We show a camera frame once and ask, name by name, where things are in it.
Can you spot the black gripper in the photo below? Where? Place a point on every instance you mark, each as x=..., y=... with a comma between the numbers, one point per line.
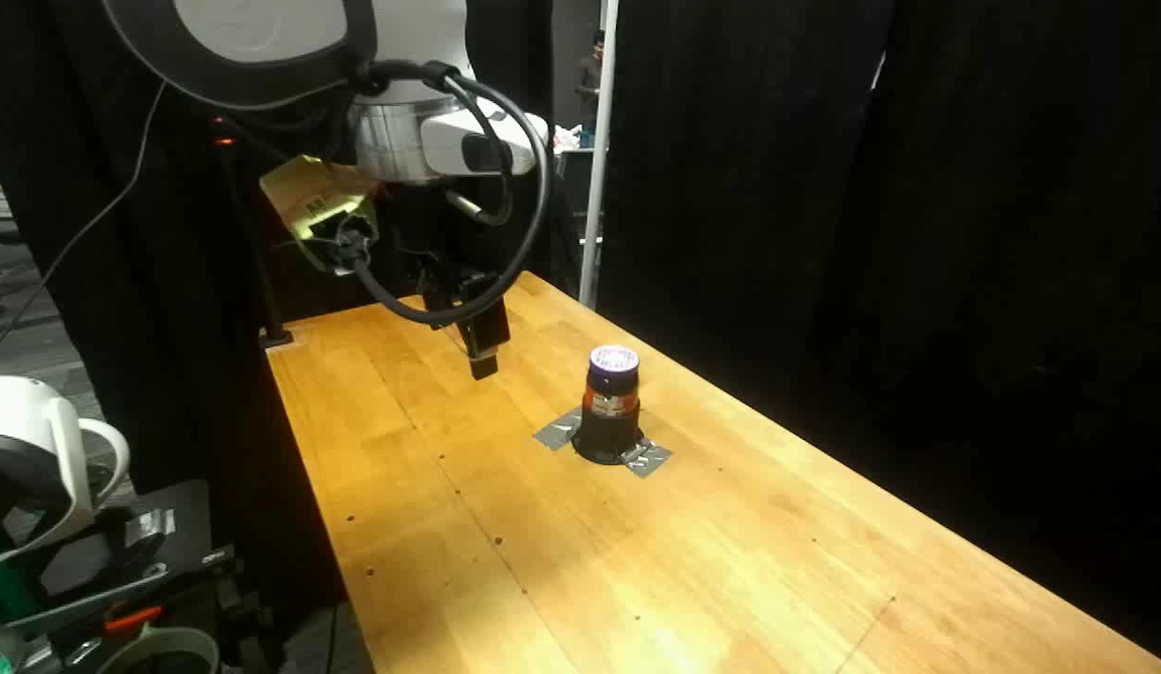
x=464, y=278

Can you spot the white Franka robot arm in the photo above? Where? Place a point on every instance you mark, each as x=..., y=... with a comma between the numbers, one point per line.
x=444, y=137

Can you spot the grey tape piece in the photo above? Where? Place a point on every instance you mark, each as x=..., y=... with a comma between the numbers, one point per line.
x=561, y=433
x=646, y=459

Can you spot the black stand pole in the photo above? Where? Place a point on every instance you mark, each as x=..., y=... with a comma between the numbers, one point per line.
x=261, y=268

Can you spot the white vertical pole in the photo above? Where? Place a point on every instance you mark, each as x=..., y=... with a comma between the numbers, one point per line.
x=596, y=152

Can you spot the black curtain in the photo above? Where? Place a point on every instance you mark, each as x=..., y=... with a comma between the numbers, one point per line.
x=978, y=249
x=105, y=299

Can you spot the green and black equipment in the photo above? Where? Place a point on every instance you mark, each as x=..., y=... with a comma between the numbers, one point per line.
x=119, y=573

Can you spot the white rounded machine housing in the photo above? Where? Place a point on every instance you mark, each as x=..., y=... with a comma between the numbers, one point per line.
x=33, y=425

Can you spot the gold wrist camera mount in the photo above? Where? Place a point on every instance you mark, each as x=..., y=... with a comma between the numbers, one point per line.
x=311, y=193

